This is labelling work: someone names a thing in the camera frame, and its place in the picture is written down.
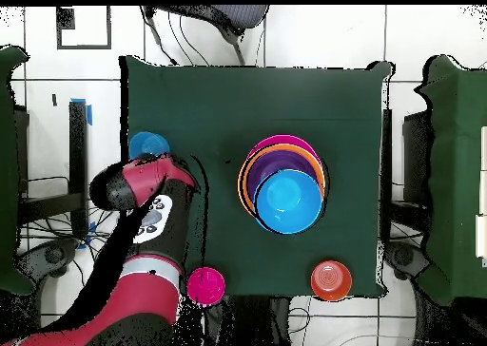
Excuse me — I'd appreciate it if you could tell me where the small blue bowl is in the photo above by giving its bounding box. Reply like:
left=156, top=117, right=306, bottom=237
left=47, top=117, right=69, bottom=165
left=127, top=131, right=171, bottom=161

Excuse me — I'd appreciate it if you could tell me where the large orange bowl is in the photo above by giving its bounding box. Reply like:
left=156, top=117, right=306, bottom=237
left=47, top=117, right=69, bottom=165
left=237, top=143, right=327, bottom=218

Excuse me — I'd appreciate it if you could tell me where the purple bowl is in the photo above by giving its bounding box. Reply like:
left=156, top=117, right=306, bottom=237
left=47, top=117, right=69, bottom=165
left=245, top=149, right=320, bottom=202

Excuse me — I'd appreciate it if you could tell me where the large blue bowl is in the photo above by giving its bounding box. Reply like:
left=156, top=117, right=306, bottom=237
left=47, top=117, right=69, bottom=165
left=252, top=168, right=324, bottom=236

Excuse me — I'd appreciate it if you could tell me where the large pink bowl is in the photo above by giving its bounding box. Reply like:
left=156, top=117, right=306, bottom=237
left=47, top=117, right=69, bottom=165
left=245, top=133, right=322, bottom=164

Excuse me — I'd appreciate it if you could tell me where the dark green tablecloth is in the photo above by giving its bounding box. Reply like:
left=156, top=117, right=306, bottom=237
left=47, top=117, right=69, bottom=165
left=119, top=54, right=393, bottom=300

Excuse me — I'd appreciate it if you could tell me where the small pink bowl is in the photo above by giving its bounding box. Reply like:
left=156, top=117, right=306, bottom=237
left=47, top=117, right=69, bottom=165
left=185, top=266, right=226, bottom=306

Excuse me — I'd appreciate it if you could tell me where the small orange bowl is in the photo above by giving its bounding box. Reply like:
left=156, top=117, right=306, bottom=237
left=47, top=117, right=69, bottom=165
left=310, top=259, right=354, bottom=302

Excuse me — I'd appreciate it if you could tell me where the grey office chair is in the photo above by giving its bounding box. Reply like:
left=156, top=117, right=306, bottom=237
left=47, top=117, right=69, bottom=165
left=142, top=5, right=271, bottom=66

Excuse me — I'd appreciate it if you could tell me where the blue tape strip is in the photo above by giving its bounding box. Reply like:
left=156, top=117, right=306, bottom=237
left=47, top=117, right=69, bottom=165
left=69, top=97, right=93, bottom=126

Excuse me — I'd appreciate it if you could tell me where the black box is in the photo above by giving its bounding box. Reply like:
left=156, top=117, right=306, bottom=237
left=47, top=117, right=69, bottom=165
left=401, top=110, right=435, bottom=210

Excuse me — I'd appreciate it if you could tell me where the green cloth side table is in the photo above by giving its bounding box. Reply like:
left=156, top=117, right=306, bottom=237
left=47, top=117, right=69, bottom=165
left=0, top=45, right=35, bottom=296
left=414, top=54, right=487, bottom=305

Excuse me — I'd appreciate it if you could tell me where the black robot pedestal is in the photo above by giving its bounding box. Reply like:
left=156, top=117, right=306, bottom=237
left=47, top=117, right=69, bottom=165
left=205, top=295, right=292, bottom=346

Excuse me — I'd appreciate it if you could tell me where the black table frame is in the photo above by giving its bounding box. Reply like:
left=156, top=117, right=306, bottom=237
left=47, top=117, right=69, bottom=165
left=380, top=108, right=394, bottom=240
left=16, top=101, right=89, bottom=240

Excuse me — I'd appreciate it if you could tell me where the black cable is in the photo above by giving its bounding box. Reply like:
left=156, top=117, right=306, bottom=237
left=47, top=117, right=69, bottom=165
left=140, top=6, right=179, bottom=66

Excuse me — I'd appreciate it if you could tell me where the grey pedestal foot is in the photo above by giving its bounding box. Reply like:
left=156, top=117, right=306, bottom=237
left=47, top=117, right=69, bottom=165
left=383, top=240, right=433, bottom=280
left=14, top=238, right=81, bottom=279

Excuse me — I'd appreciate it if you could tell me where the tangle of floor cables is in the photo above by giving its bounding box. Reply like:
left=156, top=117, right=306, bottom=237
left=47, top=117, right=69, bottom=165
left=18, top=201, right=123, bottom=286

